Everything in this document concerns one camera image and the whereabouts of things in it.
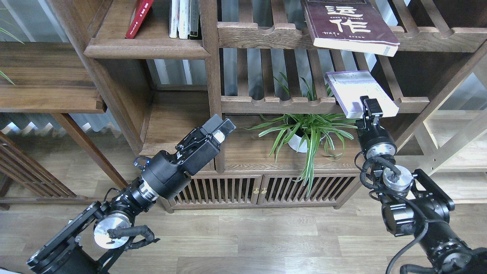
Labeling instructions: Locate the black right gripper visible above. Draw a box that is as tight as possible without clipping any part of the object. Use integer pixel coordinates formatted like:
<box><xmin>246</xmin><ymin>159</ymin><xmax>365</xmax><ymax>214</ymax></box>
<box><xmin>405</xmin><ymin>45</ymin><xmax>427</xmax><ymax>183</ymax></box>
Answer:
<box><xmin>360</xmin><ymin>96</ymin><xmax>384</xmax><ymax>134</ymax></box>

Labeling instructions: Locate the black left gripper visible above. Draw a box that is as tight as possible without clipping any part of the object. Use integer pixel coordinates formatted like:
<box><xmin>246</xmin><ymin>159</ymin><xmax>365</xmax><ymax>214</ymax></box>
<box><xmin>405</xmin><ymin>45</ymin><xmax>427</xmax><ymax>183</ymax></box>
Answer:
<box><xmin>175</xmin><ymin>114</ymin><xmax>236</xmax><ymax>175</ymax></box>

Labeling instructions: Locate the white and purple book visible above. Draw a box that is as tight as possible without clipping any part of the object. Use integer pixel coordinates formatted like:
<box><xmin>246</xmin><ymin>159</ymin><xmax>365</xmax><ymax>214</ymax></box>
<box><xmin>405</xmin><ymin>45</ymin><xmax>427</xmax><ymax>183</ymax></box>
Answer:
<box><xmin>325</xmin><ymin>70</ymin><xmax>399</xmax><ymax>119</ymax></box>

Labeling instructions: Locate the red paperback book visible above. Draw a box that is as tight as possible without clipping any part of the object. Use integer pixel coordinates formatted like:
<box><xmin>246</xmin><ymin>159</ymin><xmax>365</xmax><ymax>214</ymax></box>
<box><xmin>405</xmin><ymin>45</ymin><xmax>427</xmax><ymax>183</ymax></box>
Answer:
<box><xmin>125</xmin><ymin>0</ymin><xmax>154</xmax><ymax>39</ymax></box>

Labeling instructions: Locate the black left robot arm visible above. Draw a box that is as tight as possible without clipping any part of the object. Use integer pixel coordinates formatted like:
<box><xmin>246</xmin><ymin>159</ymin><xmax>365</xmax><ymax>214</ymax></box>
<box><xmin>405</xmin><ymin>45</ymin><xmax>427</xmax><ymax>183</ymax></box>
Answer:
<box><xmin>27</xmin><ymin>115</ymin><xmax>236</xmax><ymax>274</ymax></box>

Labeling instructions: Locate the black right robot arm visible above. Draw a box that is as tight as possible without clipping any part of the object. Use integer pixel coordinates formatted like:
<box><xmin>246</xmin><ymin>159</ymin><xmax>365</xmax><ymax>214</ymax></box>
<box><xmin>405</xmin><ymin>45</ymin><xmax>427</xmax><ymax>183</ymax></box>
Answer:
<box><xmin>356</xmin><ymin>96</ymin><xmax>487</xmax><ymax>274</ymax></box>

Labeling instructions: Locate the green spider plant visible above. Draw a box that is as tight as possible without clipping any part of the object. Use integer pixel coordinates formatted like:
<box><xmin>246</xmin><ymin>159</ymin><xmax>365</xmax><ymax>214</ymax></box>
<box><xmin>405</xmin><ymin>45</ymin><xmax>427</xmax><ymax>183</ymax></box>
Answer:
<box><xmin>245</xmin><ymin>72</ymin><xmax>387</xmax><ymax>198</ymax></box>

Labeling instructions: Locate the dark wooden bookshelf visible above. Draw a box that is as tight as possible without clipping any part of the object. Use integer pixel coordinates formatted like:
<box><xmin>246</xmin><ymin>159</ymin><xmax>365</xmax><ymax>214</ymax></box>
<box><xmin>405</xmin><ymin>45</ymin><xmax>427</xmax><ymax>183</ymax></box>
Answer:
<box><xmin>49</xmin><ymin>0</ymin><xmax>486</xmax><ymax>210</ymax></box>

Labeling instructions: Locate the white plant pot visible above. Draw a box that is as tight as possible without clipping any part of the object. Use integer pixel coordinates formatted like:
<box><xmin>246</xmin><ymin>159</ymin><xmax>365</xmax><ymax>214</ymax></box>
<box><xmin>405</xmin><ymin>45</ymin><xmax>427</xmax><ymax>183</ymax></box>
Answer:
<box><xmin>288</xmin><ymin>129</ymin><xmax>308</xmax><ymax>153</ymax></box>

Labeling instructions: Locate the maroon book with white characters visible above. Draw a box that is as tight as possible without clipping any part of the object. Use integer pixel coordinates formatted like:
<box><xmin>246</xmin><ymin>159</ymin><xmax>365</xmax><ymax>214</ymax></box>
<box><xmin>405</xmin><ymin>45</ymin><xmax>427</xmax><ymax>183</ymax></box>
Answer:
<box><xmin>302</xmin><ymin>0</ymin><xmax>400</xmax><ymax>57</ymax></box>

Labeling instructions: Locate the dark green upright book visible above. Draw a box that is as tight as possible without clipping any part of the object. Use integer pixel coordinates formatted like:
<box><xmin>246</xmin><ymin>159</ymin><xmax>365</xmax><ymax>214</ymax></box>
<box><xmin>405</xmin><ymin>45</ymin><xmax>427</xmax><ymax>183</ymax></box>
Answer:
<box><xmin>188</xmin><ymin>0</ymin><xmax>202</xmax><ymax>40</ymax></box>

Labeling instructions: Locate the white upright book left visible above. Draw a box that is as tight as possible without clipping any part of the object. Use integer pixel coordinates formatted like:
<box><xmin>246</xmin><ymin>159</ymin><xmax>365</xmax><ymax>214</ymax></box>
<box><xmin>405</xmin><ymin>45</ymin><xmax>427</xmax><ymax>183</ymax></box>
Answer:
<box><xmin>169</xmin><ymin>0</ymin><xmax>180</xmax><ymax>38</ymax></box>

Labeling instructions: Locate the slatted wooden rack left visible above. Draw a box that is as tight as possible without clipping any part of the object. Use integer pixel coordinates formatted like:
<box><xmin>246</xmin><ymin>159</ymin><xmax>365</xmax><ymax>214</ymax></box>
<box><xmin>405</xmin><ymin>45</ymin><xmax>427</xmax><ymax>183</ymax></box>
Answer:
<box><xmin>0</xmin><ymin>133</ymin><xmax>90</xmax><ymax>210</ymax></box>

